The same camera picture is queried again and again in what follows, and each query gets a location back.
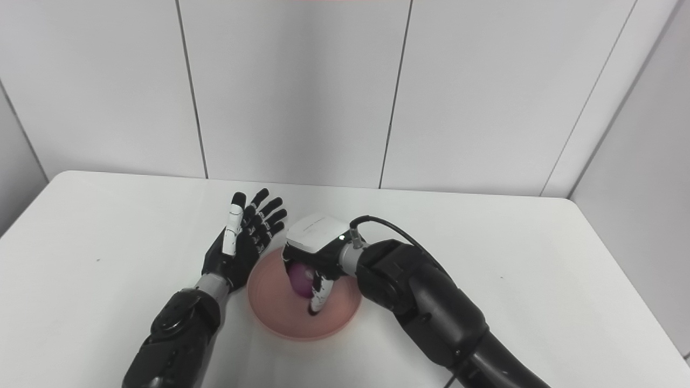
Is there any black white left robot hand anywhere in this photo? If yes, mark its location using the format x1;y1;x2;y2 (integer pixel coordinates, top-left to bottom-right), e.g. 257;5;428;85
201;188;288;294

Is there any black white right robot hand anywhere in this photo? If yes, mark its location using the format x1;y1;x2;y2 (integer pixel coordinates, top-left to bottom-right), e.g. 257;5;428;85
282;213;354;317

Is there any purple red onion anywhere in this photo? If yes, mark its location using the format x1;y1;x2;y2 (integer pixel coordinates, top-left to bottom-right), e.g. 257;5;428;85
287;262;316;299

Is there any pink round plate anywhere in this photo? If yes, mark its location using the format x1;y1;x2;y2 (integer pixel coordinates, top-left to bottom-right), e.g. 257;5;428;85
247;247;363;341

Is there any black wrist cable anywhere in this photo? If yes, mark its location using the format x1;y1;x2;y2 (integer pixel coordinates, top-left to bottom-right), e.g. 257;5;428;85
349;215;451;275

